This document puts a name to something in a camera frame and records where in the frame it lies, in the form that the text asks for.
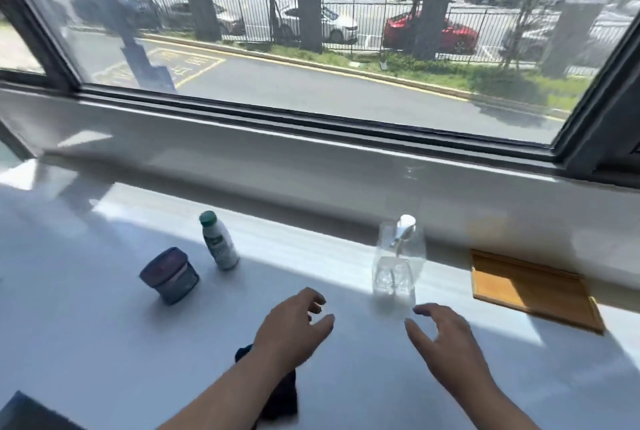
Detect blue pole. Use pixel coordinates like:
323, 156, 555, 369
75, 0, 177, 94

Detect wooden tray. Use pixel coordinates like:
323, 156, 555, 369
469, 248, 606, 335

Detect person's left forearm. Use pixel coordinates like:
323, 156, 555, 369
157, 344, 296, 430

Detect white bottle green cap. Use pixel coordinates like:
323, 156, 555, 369
199, 210, 241, 272

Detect clear spray bottle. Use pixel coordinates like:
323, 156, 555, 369
371, 214, 427, 318

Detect black window frame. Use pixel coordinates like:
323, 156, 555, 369
0, 0, 640, 190

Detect row of parked cars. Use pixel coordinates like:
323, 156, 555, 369
65, 0, 640, 70

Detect white table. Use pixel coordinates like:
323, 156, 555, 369
0, 154, 640, 430

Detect dark grey angular object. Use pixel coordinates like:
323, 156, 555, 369
0, 391, 86, 430

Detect black cloth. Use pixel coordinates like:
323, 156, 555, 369
235, 344, 299, 423

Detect dark lidded plastic container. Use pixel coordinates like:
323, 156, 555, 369
139, 247, 200, 307

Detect person's right hand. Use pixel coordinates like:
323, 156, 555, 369
403, 303, 493, 395

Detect person's left hand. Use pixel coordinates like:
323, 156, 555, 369
251, 287, 337, 372

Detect black fence with grey pillars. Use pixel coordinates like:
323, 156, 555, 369
49, 0, 640, 78

